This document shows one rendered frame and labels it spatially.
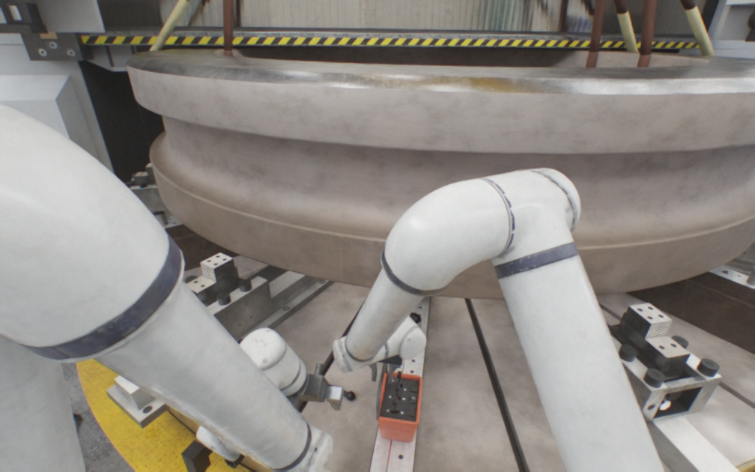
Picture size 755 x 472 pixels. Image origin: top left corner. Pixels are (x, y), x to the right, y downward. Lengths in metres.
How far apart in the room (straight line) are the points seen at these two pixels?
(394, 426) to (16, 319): 1.18
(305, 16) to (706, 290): 3.94
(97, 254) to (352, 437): 1.71
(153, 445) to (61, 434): 2.01
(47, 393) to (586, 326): 0.60
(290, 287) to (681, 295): 2.48
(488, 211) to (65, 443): 0.53
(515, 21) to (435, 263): 4.60
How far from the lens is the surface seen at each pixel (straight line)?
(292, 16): 4.36
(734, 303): 3.01
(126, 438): 2.62
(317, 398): 0.94
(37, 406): 0.49
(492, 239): 0.51
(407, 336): 1.01
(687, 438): 2.15
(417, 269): 0.52
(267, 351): 0.76
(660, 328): 2.06
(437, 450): 1.90
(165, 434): 2.55
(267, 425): 0.54
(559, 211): 0.59
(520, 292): 0.57
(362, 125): 1.49
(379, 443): 1.45
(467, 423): 2.00
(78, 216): 0.28
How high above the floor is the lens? 1.90
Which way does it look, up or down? 28 degrees down
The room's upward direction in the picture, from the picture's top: 1 degrees clockwise
